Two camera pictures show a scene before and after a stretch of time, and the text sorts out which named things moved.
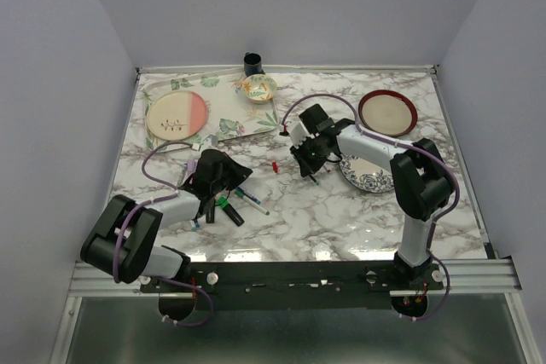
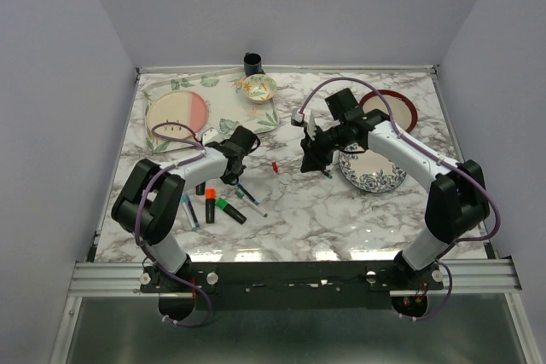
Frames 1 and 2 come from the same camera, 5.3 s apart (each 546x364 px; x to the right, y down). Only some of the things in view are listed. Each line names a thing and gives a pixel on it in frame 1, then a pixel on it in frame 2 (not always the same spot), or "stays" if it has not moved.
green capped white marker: x=241 y=194 stays
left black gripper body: x=216 y=186 to x=229 y=178
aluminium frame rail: x=465 y=277 stays
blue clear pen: x=240 y=189 stays
